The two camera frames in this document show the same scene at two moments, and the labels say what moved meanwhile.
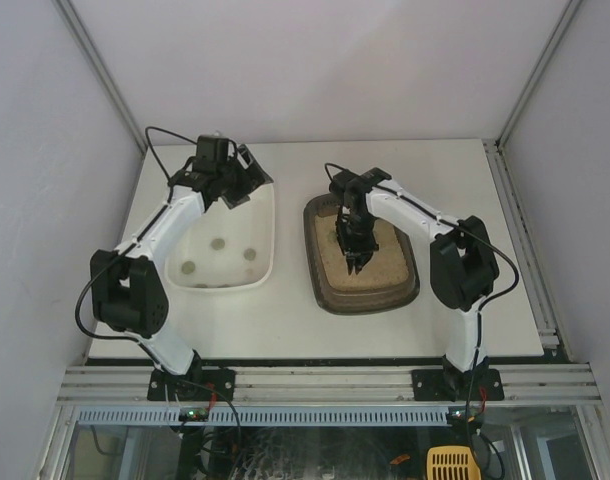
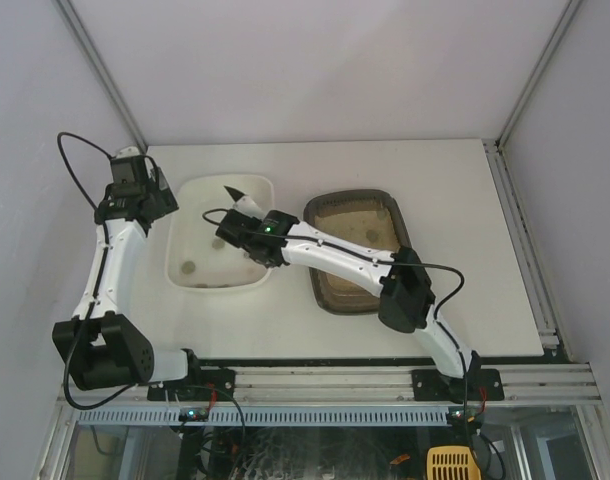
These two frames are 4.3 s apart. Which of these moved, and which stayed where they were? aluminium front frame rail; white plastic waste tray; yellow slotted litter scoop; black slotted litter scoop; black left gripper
Moved: black slotted litter scoop; black left gripper
Stayed: yellow slotted litter scoop; aluminium front frame rail; white plastic waste tray
